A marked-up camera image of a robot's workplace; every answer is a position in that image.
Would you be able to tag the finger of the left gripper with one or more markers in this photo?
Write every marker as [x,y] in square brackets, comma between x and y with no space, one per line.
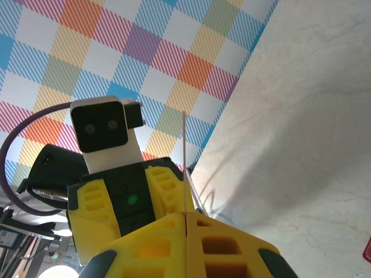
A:
[168,194]
[92,220]

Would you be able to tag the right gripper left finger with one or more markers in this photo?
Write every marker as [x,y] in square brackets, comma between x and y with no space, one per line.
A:
[145,252]

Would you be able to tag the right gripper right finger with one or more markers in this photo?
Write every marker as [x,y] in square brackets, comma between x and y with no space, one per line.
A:
[226,255]

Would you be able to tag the white red circles card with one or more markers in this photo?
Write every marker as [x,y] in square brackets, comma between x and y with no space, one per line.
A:
[184,159]

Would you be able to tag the red card holder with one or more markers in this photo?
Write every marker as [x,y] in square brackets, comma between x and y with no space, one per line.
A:
[368,250]

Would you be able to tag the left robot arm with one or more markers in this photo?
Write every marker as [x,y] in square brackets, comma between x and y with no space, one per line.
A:
[52,168]

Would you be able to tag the blue screen device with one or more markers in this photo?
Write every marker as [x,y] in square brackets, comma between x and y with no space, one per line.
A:
[8,239]

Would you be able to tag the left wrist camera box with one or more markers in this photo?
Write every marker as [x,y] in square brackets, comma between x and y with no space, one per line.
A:
[98,127]

